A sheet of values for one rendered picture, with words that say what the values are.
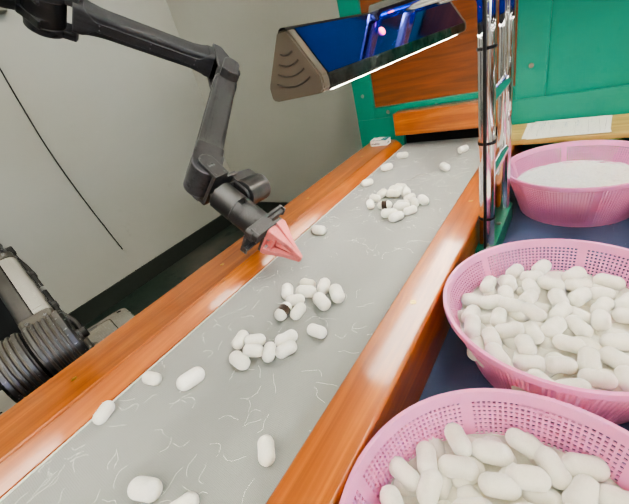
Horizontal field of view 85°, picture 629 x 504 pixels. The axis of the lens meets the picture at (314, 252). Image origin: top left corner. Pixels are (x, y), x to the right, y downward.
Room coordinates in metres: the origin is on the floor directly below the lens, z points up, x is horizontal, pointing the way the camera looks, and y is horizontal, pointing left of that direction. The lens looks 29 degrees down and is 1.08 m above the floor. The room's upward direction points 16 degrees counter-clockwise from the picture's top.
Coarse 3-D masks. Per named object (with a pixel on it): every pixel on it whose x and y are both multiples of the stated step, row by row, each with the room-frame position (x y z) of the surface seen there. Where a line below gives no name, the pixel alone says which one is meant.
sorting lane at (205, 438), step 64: (448, 192) 0.71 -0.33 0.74; (320, 256) 0.59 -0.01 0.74; (384, 256) 0.52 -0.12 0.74; (256, 320) 0.45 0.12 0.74; (320, 320) 0.40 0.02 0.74; (256, 384) 0.32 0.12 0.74; (320, 384) 0.29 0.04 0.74; (64, 448) 0.30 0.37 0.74; (128, 448) 0.28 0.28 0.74; (192, 448) 0.25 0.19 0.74; (256, 448) 0.23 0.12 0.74
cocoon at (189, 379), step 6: (186, 372) 0.35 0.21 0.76; (192, 372) 0.35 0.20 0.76; (198, 372) 0.35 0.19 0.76; (204, 372) 0.35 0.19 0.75; (180, 378) 0.34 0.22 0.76; (186, 378) 0.34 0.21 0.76; (192, 378) 0.34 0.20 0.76; (198, 378) 0.34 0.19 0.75; (180, 384) 0.34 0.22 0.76; (186, 384) 0.34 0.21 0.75; (192, 384) 0.34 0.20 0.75; (186, 390) 0.34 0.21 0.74
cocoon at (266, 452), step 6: (264, 438) 0.23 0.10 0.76; (270, 438) 0.23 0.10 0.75; (258, 444) 0.22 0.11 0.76; (264, 444) 0.22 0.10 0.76; (270, 444) 0.22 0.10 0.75; (258, 450) 0.22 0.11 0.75; (264, 450) 0.22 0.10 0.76; (270, 450) 0.22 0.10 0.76; (258, 456) 0.21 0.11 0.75; (264, 456) 0.21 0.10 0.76; (270, 456) 0.21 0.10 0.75; (264, 462) 0.21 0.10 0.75; (270, 462) 0.21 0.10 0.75
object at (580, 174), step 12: (540, 168) 0.72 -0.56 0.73; (552, 168) 0.69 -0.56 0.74; (564, 168) 0.67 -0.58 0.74; (576, 168) 0.65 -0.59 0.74; (588, 168) 0.65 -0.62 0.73; (600, 168) 0.62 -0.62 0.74; (612, 168) 0.62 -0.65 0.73; (624, 168) 0.60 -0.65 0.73; (528, 180) 0.66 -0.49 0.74; (540, 180) 0.65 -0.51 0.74; (552, 180) 0.63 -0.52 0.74; (564, 180) 0.62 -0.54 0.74; (576, 180) 0.60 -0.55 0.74; (588, 180) 0.60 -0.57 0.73; (600, 180) 0.58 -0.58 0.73; (612, 180) 0.56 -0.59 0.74; (624, 180) 0.55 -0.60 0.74
